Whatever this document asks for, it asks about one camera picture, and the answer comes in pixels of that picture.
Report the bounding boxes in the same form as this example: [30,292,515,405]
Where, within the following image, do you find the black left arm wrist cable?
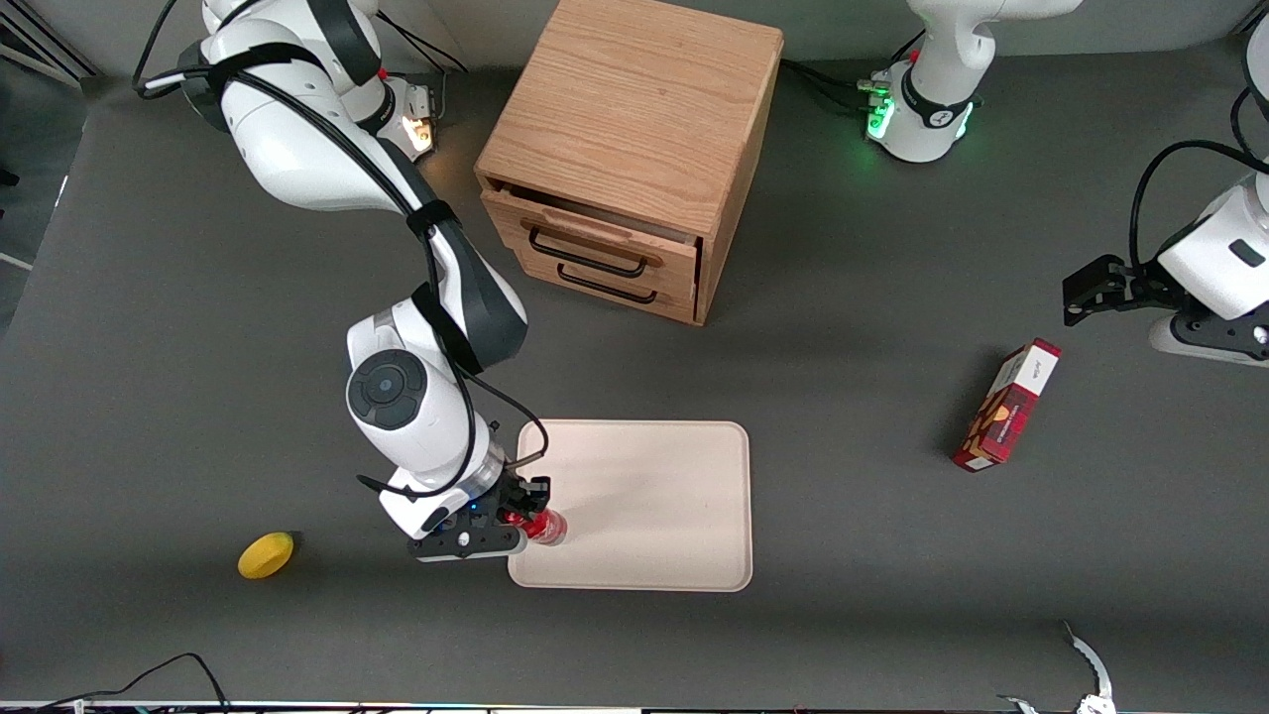
[1130,87,1269,271]

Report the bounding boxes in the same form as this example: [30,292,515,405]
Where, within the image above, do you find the red plaid shortbread box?
[952,337,1064,473]

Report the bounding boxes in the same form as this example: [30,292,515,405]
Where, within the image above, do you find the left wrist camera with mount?
[1148,315,1269,370]

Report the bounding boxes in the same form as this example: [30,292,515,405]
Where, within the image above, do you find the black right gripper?
[451,474,553,540]

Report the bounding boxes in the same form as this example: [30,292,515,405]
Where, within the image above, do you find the black right arm base cable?
[375,10,469,78]

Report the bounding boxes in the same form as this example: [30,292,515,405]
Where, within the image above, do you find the yellow lemon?
[237,532,296,580]

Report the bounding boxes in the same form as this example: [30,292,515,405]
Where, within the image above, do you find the black metal drawer handle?
[556,263,661,305]
[527,227,651,280]

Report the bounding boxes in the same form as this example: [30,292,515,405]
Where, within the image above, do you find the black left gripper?
[1063,255,1226,334]

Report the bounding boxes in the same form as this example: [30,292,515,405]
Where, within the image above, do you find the wooden drawer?
[514,248,697,325]
[480,181,703,300]

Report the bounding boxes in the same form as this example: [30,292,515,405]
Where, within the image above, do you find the beige plastic tray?
[507,418,754,593]

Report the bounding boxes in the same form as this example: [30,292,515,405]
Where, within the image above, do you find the black left arm base cables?
[781,30,928,115]

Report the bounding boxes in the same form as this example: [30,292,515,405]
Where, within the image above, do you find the wooden drawer cabinet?
[474,0,785,327]

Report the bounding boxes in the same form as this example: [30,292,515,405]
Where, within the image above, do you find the serrated silver metal strip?
[1061,620,1118,714]

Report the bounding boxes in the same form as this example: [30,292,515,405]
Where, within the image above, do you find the thin black table cable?
[0,652,231,714]

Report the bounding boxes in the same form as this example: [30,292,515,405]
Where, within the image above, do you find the red coke bottle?
[504,509,569,548]

